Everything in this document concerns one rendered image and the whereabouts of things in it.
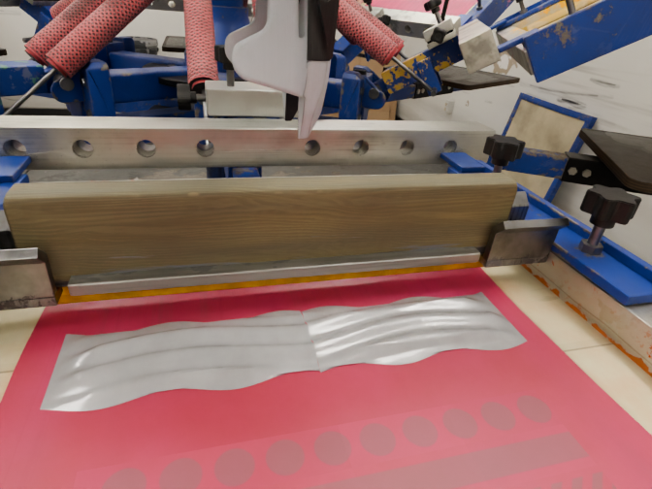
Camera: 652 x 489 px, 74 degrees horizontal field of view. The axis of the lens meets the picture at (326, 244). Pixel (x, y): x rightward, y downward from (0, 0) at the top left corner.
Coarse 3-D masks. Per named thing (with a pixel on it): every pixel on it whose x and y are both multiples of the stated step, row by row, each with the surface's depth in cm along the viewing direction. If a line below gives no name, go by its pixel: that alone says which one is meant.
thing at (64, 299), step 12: (456, 264) 44; (468, 264) 44; (480, 264) 45; (312, 276) 40; (324, 276) 40; (336, 276) 40; (348, 276) 41; (360, 276) 41; (372, 276) 42; (168, 288) 36; (180, 288) 37; (192, 288) 37; (204, 288) 37; (216, 288) 38; (228, 288) 38; (60, 300) 34; (72, 300) 35; (84, 300) 35; (96, 300) 35
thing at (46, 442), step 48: (240, 288) 40; (288, 288) 40; (48, 336) 32; (48, 384) 29; (288, 384) 30; (0, 432) 26; (48, 432) 26; (96, 432) 26; (144, 432) 26; (192, 432) 27; (240, 432) 27; (288, 432) 27; (0, 480) 23; (48, 480) 23
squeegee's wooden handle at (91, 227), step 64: (64, 192) 30; (128, 192) 31; (192, 192) 32; (256, 192) 33; (320, 192) 35; (384, 192) 36; (448, 192) 38; (512, 192) 40; (64, 256) 32; (128, 256) 33; (192, 256) 34; (256, 256) 36; (320, 256) 38
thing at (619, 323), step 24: (528, 264) 46; (552, 264) 43; (552, 288) 43; (576, 288) 40; (600, 288) 38; (600, 312) 38; (624, 312) 36; (648, 312) 35; (624, 336) 36; (648, 336) 34; (648, 360) 34
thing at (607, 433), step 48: (336, 288) 41; (384, 288) 41; (432, 288) 42; (480, 288) 43; (528, 336) 37; (336, 384) 31; (384, 384) 31; (432, 384) 31; (480, 384) 32; (528, 384) 32; (576, 384) 33; (576, 432) 29; (624, 432) 29; (624, 480) 26
